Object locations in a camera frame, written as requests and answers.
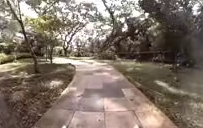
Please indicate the paved slab path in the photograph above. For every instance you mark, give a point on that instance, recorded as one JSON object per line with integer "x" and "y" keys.
{"x": 99, "y": 100}

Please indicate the dark low fence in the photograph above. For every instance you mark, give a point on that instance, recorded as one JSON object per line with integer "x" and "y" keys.
{"x": 145, "y": 52}

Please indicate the wood of trees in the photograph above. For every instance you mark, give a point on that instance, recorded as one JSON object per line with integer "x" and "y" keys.
{"x": 162, "y": 20}

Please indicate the leaf-strewn bare ground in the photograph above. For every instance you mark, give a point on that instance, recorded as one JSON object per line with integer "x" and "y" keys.
{"x": 29, "y": 90}

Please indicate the patchy grass ground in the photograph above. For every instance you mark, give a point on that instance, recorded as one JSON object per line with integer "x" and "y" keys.
{"x": 175, "y": 90}

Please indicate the slender leaning tree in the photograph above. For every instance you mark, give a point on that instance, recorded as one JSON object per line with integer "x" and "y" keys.
{"x": 25, "y": 38}

